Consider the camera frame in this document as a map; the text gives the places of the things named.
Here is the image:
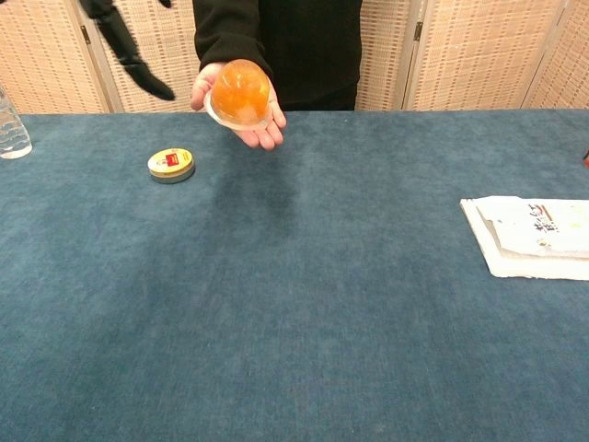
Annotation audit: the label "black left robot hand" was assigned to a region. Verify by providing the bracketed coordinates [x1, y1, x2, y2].
[79, 0, 177, 102]

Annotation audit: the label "person's right hand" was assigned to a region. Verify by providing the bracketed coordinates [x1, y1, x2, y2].
[190, 61, 288, 151]

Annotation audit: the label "orange fruit jelly cup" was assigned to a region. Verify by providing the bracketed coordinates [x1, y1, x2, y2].
[203, 58, 274, 131]

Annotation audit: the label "black sleeved right forearm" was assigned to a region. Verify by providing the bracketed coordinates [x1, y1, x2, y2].
[191, 0, 275, 83]

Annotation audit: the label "woven folding screen panel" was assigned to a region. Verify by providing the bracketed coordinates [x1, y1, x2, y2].
[402, 0, 574, 111]
[0, 0, 113, 115]
[521, 0, 589, 110]
[354, 0, 425, 112]
[75, 0, 211, 114]

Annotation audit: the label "round yellow tin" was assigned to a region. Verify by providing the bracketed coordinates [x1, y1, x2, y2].
[146, 147, 196, 185]

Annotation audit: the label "person's black clothed torso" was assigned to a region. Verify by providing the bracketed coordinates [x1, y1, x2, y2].
[257, 0, 364, 111]

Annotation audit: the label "clear plastic water bottle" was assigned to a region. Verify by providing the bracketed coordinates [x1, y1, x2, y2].
[0, 84, 34, 160]

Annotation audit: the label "blue table cloth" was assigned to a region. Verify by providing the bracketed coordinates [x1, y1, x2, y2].
[0, 109, 589, 442]

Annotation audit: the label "white paper packets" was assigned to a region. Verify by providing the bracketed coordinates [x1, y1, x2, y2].
[459, 196, 589, 282]

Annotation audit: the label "white printed snack packet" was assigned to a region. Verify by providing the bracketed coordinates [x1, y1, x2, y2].
[475, 195, 589, 260]

